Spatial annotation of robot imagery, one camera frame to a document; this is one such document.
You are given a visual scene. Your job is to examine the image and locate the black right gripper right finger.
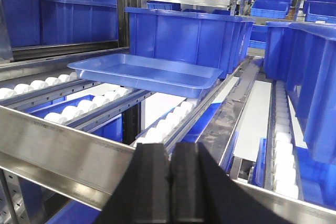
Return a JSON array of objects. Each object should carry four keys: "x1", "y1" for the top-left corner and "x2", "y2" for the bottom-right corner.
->
[{"x1": 171, "y1": 143, "x2": 288, "y2": 223}]

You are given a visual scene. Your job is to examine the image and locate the blue bin shelf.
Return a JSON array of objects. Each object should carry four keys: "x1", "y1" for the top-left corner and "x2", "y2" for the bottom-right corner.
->
[
  {"x1": 251, "y1": 137, "x2": 335, "y2": 209},
  {"x1": 250, "y1": 0, "x2": 292, "y2": 19}
]

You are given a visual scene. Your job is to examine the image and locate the blue plastic tray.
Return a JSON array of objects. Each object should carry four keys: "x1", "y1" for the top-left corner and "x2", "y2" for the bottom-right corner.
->
[{"x1": 68, "y1": 54, "x2": 223, "y2": 98}]

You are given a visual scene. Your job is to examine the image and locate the steel roller shelf rack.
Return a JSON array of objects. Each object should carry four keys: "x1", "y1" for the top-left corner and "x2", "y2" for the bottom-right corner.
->
[{"x1": 0, "y1": 0, "x2": 336, "y2": 224}]

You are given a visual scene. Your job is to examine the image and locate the blue bin lower shelf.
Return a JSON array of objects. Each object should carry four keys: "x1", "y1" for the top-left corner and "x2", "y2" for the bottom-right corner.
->
[{"x1": 251, "y1": 137, "x2": 335, "y2": 209}]

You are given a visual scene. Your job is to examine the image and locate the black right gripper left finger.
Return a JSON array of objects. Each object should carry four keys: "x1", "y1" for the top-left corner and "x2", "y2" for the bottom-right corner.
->
[{"x1": 94, "y1": 143, "x2": 170, "y2": 223}]

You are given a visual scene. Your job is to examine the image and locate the large blue bin right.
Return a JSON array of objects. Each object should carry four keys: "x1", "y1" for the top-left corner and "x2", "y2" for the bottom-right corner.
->
[{"x1": 264, "y1": 22, "x2": 335, "y2": 165}]

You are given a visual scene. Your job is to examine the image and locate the blue bin far right shelf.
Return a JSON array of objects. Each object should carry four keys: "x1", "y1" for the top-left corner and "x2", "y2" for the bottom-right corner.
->
[{"x1": 250, "y1": 0, "x2": 292, "y2": 19}]

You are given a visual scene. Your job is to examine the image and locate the large blue bin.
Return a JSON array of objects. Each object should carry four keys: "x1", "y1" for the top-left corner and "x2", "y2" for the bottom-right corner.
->
[
  {"x1": 264, "y1": 22, "x2": 335, "y2": 165},
  {"x1": 125, "y1": 7, "x2": 255, "y2": 79},
  {"x1": 1, "y1": 0, "x2": 118, "y2": 47}
]

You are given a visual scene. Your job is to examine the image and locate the large blue bin upper left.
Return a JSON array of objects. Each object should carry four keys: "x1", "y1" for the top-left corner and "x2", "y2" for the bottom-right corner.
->
[{"x1": 1, "y1": 0, "x2": 118, "y2": 47}]

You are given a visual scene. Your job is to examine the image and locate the large blue bin centre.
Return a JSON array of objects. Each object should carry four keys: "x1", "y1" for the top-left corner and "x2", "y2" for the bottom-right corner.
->
[{"x1": 125, "y1": 7, "x2": 255, "y2": 79}]

